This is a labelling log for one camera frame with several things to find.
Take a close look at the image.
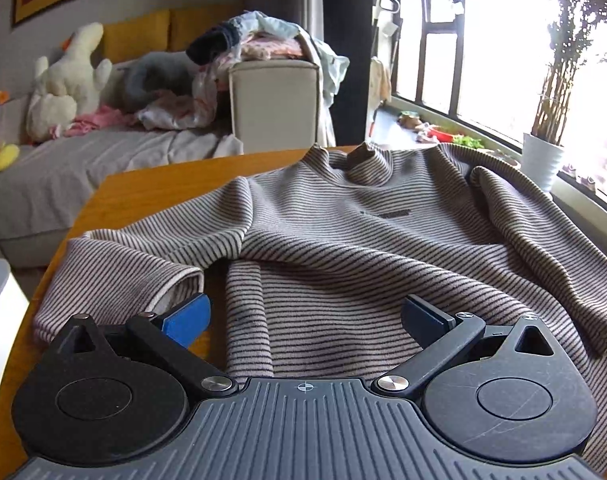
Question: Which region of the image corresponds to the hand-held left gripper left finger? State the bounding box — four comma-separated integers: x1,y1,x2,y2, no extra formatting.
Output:
53,292,239,400

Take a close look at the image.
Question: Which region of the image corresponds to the pink cloth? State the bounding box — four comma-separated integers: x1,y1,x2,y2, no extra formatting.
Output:
50,105,139,138

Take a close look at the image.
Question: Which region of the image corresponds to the grey covered sofa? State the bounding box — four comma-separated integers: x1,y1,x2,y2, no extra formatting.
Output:
0,7,344,261

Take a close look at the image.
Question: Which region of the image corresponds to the grey plush toy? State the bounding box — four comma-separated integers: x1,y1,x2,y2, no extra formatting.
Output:
117,51,196,112

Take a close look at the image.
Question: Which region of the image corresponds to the beige sofa armrest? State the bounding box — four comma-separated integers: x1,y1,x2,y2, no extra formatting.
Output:
228,60,320,154

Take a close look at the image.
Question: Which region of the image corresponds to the white plush duck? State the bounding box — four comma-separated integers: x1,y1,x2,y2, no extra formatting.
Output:
26,22,113,142

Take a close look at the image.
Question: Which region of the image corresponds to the white low table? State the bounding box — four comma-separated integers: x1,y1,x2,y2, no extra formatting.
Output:
0,259,30,363

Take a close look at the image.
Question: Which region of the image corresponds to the potted plant in white pot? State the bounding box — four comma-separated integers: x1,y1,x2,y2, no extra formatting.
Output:
521,0,607,194

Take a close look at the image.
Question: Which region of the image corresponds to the striped knit sweater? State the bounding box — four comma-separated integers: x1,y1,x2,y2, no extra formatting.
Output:
32,142,607,476

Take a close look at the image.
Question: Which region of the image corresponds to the small yellow plush toy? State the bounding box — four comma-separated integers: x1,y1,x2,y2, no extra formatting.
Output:
0,144,21,172

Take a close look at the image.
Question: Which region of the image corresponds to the black window frame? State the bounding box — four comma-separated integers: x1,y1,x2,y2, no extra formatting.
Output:
391,0,607,211

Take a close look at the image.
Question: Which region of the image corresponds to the beige hanging towel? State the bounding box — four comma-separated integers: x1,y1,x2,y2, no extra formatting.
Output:
371,57,392,104

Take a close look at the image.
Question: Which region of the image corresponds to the grey curtain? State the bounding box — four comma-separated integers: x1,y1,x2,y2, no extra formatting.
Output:
280,0,337,147

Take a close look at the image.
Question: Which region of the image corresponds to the white handled mop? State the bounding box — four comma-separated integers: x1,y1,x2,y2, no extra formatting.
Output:
368,0,401,133

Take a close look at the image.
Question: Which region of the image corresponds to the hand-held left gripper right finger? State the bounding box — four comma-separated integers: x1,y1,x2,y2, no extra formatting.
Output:
371,295,559,401

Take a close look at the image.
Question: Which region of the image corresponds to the pile of clothes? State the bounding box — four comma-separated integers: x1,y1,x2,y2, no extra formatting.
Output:
138,10,351,132

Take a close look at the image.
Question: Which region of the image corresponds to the yellow cushion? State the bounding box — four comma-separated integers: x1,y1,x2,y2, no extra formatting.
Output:
169,6,244,53
100,10,172,64

